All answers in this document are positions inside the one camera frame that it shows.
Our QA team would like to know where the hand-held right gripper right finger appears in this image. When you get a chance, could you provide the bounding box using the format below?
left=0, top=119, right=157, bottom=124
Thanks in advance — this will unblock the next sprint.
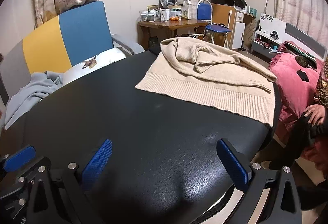
left=216, top=138, right=303, bottom=224

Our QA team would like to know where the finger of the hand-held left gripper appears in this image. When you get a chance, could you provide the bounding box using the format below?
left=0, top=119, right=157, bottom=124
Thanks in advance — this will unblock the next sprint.
left=0, top=146, right=39, bottom=189

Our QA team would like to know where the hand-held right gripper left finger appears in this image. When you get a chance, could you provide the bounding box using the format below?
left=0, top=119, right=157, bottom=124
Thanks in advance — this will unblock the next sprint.
left=26, top=139, right=113, bottom=224

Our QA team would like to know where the beige knit sweater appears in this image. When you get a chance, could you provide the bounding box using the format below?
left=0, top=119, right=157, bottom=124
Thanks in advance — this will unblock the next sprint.
left=135, top=37, right=278, bottom=127

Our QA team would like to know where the light blue garment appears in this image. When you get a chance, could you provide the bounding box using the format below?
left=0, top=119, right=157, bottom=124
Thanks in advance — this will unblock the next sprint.
left=5, top=71, right=64, bottom=129

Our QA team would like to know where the pink bedspread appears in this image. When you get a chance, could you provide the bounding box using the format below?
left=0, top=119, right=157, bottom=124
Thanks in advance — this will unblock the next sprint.
left=268, top=42, right=326, bottom=132

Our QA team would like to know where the white printed pillow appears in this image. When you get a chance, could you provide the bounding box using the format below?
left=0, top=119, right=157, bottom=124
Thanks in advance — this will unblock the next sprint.
left=62, top=47, right=127, bottom=86

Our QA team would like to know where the small black cloth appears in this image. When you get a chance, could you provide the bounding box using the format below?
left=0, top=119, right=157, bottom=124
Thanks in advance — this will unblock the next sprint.
left=297, top=69, right=311, bottom=82

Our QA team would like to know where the grey yellow blue armchair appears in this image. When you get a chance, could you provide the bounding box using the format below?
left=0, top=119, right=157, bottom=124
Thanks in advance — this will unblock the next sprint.
left=0, top=1, right=145, bottom=112

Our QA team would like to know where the dark cloth with green trim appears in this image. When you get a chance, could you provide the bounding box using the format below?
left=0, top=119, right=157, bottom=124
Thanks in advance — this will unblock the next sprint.
left=284, top=43, right=318, bottom=70

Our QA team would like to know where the white shelf unit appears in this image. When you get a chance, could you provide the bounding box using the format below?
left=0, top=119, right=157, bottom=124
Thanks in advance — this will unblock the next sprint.
left=251, top=12, right=286, bottom=56

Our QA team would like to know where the wooden desk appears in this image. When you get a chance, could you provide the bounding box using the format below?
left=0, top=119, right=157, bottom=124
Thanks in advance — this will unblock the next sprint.
left=211, top=3, right=257, bottom=50

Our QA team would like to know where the grey headboard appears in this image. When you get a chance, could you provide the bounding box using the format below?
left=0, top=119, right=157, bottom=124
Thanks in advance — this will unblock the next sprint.
left=284, top=23, right=328, bottom=60

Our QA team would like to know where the wooden table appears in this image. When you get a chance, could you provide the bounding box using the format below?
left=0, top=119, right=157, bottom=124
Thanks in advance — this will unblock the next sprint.
left=138, top=19, right=209, bottom=50

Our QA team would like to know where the blue folding chair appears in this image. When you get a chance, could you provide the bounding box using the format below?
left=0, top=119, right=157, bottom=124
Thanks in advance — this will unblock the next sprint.
left=196, top=0, right=232, bottom=47

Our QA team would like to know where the white milk carton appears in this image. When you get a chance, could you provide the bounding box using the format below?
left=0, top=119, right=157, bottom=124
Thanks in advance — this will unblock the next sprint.
left=176, top=0, right=192, bottom=20

